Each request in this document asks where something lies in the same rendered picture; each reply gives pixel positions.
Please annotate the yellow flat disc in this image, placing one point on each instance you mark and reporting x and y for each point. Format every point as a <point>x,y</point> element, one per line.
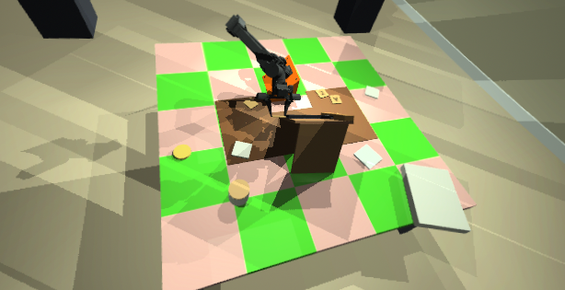
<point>181,151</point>

